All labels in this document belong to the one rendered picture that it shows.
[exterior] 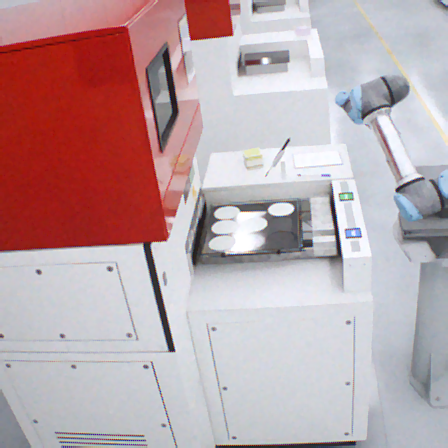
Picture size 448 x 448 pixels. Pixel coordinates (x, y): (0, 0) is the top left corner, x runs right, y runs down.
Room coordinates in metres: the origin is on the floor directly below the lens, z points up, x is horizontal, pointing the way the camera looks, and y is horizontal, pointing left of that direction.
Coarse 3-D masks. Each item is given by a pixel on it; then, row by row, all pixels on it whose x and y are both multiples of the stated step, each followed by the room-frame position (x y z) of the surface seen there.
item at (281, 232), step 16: (240, 208) 2.06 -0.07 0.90; (256, 208) 2.04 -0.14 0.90; (240, 224) 1.94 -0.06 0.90; (272, 224) 1.90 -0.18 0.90; (288, 224) 1.89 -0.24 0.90; (208, 240) 1.86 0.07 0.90; (240, 240) 1.82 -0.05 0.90; (256, 240) 1.81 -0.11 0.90; (272, 240) 1.79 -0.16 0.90; (288, 240) 1.78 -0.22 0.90
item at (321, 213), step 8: (312, 208) 2.01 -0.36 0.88; (320, 208) 2.00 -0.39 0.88; (328, 208) 1.99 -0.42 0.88; (312, 216) 1.95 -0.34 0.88; (320, 216) 1.94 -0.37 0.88; (328, 216) 1.93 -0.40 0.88; (312, 224) 1.89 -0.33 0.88; (320, 224) 1.88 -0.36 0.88; (328, 224) 1.87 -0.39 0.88; (320, 248) 1.72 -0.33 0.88; (328, 248) 1.72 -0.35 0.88
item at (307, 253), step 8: (336, 248) 1.75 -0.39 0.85; (232, 256) 1.80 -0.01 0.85; (240, 256) 1.80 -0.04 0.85; (248, 256) 1.79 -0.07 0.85; (256, 256) 1.79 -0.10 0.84; (264, 256) 1.78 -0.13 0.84; (272, 256) 1.78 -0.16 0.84; (280, 256) 1.77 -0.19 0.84; (288, 256) 1.77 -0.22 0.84; (296, 256) 1.76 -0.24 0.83; (304, 256) 1.76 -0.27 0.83; (312, 256) 1.75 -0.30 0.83; (320, 256) 1.75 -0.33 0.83; (328, 256) 1.74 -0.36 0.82; (336, 256) 1.74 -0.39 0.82
